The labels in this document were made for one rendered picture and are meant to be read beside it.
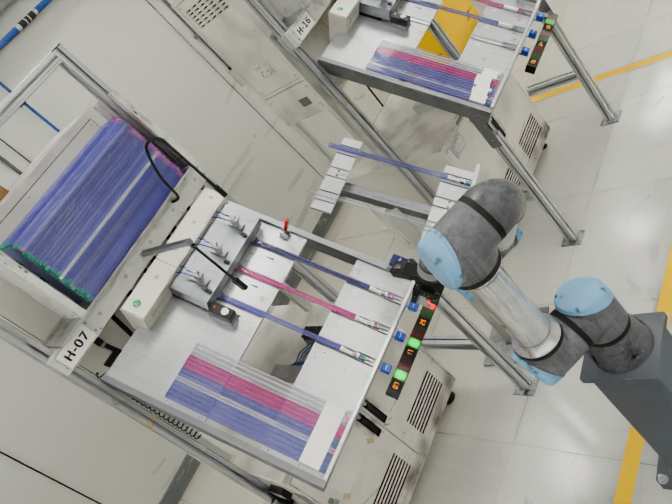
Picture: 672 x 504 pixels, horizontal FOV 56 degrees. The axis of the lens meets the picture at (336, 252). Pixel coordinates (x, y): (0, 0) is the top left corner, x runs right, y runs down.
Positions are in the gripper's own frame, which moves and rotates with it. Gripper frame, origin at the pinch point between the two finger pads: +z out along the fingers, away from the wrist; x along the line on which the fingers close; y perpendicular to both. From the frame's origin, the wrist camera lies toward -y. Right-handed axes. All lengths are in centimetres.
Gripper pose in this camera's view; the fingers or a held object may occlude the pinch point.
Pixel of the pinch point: (415, 299)
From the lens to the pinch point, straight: 191.1
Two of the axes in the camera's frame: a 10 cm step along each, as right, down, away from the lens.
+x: 4.2, -7.9, 4.6
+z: 0.0, 5.0, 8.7
